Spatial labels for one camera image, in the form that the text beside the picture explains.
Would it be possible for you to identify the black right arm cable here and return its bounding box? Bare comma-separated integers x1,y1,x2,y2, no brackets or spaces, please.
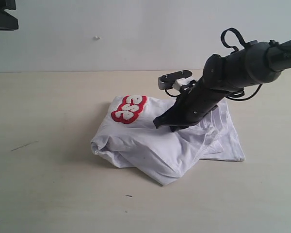
164,27,262,101

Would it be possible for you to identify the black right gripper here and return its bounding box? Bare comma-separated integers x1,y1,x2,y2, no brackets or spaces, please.
153,82,226,132

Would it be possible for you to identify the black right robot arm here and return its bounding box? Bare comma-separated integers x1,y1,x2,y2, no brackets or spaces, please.
153,40,291,132

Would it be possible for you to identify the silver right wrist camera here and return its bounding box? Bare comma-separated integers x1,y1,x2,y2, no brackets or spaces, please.
158,70,193,90

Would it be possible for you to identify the white t-shirt red lettering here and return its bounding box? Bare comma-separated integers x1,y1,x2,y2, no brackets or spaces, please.
91,95,245,185

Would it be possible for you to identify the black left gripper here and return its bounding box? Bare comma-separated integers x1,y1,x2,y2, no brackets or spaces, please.
0,0,19,31

